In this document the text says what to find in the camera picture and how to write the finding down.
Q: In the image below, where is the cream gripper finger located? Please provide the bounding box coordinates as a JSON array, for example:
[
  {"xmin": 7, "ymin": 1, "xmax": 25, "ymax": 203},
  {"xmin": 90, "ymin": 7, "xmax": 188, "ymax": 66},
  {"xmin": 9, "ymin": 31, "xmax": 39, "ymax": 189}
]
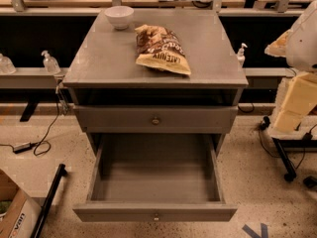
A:
[
  {"xmin": 273, "ymin": 72, "xmax": 317, "ymax": 133},
  {"xmin": 264, "ymin": 30, "xmax": 289, "ymax": 58}
]

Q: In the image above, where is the cardboard box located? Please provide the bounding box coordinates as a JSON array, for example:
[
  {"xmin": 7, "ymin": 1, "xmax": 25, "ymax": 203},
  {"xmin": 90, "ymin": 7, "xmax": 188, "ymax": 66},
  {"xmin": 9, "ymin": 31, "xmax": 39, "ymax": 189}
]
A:
[{"xmin": 0, "ymin": 170, "xmax": 41, "ymax": 238}]

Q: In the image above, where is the black metal bar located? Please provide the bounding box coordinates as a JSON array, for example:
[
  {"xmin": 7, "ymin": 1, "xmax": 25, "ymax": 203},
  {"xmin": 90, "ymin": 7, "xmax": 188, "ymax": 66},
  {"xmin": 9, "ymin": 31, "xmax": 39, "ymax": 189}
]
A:
[{"xmin": 30, "ymin": 164, "xmax": 67, "ymax": 238}]

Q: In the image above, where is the clear glass jar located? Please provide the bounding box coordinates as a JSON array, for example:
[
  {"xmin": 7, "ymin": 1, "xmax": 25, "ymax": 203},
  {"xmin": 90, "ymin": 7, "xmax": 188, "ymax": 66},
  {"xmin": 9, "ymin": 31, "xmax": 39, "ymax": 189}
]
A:
[{"xmin": 0, "ymin": 54, "xmax": 16, "ymax": 74}]

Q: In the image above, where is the white ceramic bowl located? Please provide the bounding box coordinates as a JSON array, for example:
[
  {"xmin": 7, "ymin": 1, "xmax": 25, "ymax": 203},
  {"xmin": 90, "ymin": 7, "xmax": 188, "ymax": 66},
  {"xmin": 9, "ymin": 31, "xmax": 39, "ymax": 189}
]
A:
[{"xmin": 104, "ymin": 6, "xmax": 134, "ymax": 30}]

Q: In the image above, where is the clear pump bottle left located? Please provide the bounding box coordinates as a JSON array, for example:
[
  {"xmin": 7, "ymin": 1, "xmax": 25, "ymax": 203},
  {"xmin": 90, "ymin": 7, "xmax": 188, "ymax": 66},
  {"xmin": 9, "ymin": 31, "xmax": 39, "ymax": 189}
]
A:
[{"xmin": 42, "ymin": 51, "xmax": 61, "ymax": 74}]

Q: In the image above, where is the grey wooden drawer cabinet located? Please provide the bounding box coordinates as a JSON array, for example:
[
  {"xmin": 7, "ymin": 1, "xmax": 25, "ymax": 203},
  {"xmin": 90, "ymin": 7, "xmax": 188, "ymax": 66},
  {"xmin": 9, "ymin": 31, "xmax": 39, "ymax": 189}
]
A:
[{"xmin": 63, "ymin": 9, "xmax": 248, "ymax": 150}]

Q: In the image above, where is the black power adapter with cable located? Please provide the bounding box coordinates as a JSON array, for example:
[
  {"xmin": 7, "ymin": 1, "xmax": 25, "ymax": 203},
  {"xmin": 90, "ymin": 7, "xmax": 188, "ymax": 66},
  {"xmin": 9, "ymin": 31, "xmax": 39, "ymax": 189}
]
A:
[{"xmin": 1, "ymin": 82, "xmax": 69, "ymax": 157}]

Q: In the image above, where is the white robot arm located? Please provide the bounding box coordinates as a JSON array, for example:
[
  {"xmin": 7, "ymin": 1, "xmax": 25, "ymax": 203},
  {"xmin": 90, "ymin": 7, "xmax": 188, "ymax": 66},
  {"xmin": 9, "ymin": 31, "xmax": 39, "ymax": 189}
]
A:
[{"xmin": 264, "ymin": 1, "xmax": 317, "ymax": 132}]

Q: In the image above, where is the brown chip bag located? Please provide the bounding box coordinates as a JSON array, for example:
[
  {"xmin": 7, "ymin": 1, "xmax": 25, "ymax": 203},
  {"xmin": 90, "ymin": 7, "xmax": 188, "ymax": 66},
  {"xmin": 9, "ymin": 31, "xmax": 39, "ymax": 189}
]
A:
[{"xmin": 135, "ymin": 25, "xmax": 191, "ymax": 75}]

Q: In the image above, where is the black stand leg with wheel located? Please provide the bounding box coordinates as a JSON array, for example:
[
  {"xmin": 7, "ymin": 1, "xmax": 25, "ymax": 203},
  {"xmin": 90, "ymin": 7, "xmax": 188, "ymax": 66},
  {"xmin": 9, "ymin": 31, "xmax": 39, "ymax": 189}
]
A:
[{"xmin": 272, "ymin": 138, "xmax": 296, "ymax": 182}]

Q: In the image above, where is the open grey middle drawer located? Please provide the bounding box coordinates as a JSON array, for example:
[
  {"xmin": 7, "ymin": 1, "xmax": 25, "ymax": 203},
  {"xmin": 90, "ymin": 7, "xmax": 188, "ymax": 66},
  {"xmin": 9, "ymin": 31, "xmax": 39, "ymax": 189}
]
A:
[{"xmin": 73, "ymin": 134, "xmax": 237, "ymax": 222}]

